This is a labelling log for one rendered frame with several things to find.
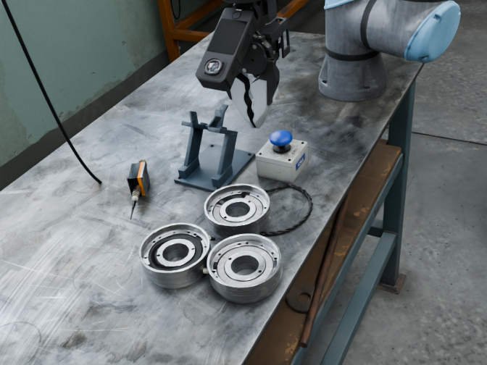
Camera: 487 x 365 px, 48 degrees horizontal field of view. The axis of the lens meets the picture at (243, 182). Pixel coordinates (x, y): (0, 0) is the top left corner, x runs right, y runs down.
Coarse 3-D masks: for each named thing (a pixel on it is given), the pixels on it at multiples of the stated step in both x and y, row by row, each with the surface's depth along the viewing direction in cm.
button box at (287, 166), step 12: (288, 144) 98; (300, 144) 98; (264, 156) 96; (276, 156) 96; (288, 156) 95; (300, 156) 97; (264, 168) 97; (276, 168) 96; (288, 168) 95; (300, 168) 98; (288, 180) 96
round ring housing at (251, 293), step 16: (224, 240) 81; (240, 240) 82; (256, 240) 81; (208, 256) 78; (240, 256) 79; (256, 256) 79; (272, 256) 78; (208, 272) 77; (256, 272) 76; (272, 272) 74; (224, 288) 74; (240, 288) 73; (256, 288) 73; (272, 288) 75
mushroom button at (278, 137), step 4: (276, 132) 97; (280, 132) 96; (284, 132) 96; (288, 132) 96; (272, 136) 96; (276, 136) 95; (280, 136) 95; (284, 136) 95; (288, 136) 95; (272, 140) 95; (276, 140) 95; (280, 140) 95; (284, 140) 94; (288, 140) 95; (276, 144) 95; (280, 144) 95; (284, 144) 95
